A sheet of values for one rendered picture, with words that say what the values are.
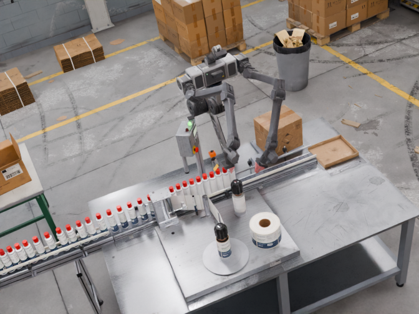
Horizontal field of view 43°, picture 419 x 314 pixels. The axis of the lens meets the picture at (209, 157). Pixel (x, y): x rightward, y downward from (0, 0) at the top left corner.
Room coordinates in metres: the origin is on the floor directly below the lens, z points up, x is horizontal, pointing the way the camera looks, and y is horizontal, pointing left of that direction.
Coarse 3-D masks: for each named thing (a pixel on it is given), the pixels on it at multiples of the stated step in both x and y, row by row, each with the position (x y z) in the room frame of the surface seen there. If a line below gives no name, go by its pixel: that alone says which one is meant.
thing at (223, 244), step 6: (222, 222) 2.30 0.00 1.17; (216, 228) 2.26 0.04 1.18; (222, 228) 2.25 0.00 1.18; (216, 234) 2.24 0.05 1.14; (222, 234) 2.23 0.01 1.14; (216, 240) 2.26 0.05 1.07; (222, 240) 2.24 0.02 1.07; (228, 240) 2.25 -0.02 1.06; (222, 246) 2.23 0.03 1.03; (228, 246) 2.24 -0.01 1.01; (222, 252) 2.23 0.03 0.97; (228, 252) 2.23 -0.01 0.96; (222, 258) 2.24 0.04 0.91; (228, 258) 2.23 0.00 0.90
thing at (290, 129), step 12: (288, 108) 3.44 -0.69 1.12; (264, 120) 3.35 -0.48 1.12; (288, 120) 3.29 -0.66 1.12; (300, 120) 3.28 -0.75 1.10; (264, 132) 3.25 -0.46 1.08; (288, 132) 3.24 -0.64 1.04; (300, 132) 3.28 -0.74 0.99; (264, 144) 3.27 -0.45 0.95; (288, 144) 3.24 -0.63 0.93; (300, 144) 3.28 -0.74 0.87
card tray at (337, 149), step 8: (336, 136) 3.30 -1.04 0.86; (320, 144) 3.26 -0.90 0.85; (328, 144) 3.26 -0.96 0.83; (336, 144) 3.24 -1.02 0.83; (344, 144) 3.22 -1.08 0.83; (312, 152) 3.20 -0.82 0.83; (320, 152) 3.18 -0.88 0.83; (328, 152) 3.16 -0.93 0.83; (336, 152) 3.14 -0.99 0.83; (344, 152) 3.12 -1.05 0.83; (352, 152) 3.11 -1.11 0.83; (320, 160) 3.08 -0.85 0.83; (328, 160) 3.07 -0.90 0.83; (336, 160) 3.01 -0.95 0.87; (344, 160) 3.03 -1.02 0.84
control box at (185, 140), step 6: (180, 126) 2.98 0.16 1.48; (186, 126) 2.96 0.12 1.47; (192, 126) 2.95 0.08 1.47; (180, 132) 2.91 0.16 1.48; (186, 132) 2.90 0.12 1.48; (192, 132) 2.92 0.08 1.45; (180, 138) 2.88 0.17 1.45; (186, 138) 2.86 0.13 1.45; (192, 138) 2.89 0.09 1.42; (198, 138) 3.00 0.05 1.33; (180, 144) 2.88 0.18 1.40; (186, 144) 2.87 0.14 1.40; (192, 144) 2.88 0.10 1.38; (180, 150) 2.88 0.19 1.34; (186, 150) 2.87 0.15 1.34; (192, 150) 2.86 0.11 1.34; (186, 156) 2.87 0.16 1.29; (192, 156) 2.86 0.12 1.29
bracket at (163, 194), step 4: (164, 188) 2.75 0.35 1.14; (152, 192) 2.73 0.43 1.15; (156, 192) 2.73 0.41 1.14; (160, 192) 2.72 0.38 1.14; (164, 192) 2.71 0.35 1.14; (168, 192) 2.70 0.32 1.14; (152, 196) 2.69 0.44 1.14; (156, 196) 2.68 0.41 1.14; (160, 196) 2.68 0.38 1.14; (164, 196) 2.67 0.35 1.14; (168, 196) 2.66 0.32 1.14; (152, 200) 2.65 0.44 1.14; (156, 200) 2.65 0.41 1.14; (160, 200) 2.64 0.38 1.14
